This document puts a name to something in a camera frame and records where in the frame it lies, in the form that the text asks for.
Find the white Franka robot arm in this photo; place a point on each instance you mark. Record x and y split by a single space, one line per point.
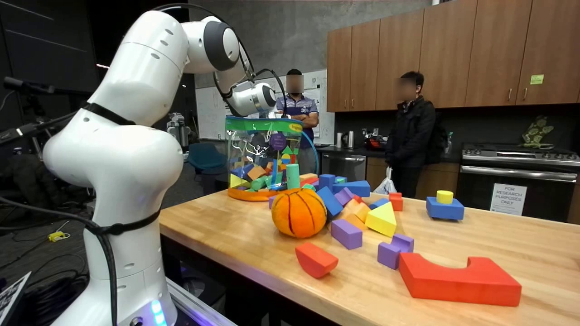
120 163

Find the green cylinder foam block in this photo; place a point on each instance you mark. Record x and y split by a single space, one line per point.
292 175

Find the red cuboid foam block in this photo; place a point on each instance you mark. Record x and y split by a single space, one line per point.
309 177

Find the clear plastic toy bag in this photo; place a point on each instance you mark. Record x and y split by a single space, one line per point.
260 150

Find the short blue foam block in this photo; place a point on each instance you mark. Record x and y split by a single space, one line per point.
327 179

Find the yellow triangle foam block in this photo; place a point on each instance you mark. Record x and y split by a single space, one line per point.
238 181

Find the small purple foam block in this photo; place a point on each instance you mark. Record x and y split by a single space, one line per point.
345 195

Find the long blue foam block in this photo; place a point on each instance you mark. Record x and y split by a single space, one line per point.
354 186

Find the light orange flat block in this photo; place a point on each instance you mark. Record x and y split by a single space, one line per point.
356 212

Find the purple cuboid foam block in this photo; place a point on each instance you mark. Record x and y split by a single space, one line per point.
347 233

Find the small red foam block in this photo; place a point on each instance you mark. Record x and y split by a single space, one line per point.
316 259

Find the yellow prism foam block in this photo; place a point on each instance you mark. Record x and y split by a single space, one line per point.
381 221

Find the small red cube block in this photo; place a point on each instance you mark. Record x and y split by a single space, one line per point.
396 201

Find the purple stepped foam block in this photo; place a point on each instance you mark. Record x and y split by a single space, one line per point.
392 253

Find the small yellow cylinder block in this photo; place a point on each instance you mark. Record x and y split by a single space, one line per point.
445 195

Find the blue notched foam block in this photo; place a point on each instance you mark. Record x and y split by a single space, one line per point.
445 210

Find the orange plush basketball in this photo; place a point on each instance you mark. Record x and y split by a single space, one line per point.
300 212

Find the stainless steel dishwasher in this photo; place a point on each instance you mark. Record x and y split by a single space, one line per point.
345 164

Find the man in purple shirt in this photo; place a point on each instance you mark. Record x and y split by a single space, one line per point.
298 108

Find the white paper towel roll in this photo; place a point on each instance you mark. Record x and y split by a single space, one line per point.
350 139

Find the teal chair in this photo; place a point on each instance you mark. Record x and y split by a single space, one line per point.
205 157

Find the person in black jacket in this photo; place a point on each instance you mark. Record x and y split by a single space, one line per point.
410 132

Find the wooden lower cabinet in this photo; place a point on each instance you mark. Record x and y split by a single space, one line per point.
436 177

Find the wooden upper cabinets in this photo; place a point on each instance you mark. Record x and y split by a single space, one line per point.
454 54

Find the large red foam arch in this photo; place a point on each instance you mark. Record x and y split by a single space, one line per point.
447 286

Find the white paper sign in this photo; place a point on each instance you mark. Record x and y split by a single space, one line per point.
508 199

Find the stainless steel oven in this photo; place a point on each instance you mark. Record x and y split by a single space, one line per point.
519 168

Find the small yellow floor object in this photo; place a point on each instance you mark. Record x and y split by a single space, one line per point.
59 235

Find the green potted plant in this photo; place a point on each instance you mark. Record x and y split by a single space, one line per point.
537 132

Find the green sticky note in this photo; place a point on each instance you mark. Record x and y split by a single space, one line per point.
537 78

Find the white wall whiteboard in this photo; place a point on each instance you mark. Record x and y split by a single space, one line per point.
209 114

